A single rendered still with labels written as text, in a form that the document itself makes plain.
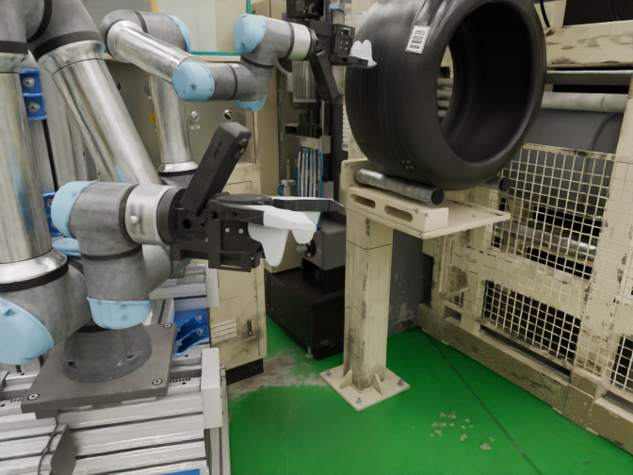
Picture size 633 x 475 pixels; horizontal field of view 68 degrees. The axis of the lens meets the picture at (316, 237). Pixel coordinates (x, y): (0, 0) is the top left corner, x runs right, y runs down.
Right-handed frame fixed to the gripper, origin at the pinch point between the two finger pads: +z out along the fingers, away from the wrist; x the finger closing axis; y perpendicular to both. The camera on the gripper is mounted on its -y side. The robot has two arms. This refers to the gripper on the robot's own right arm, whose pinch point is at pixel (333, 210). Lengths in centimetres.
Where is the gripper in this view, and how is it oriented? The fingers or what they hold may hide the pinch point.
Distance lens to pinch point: 52.8
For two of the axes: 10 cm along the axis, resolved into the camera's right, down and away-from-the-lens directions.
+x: -2.4, 1.8, -9.5
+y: -0.3, 9.8, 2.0
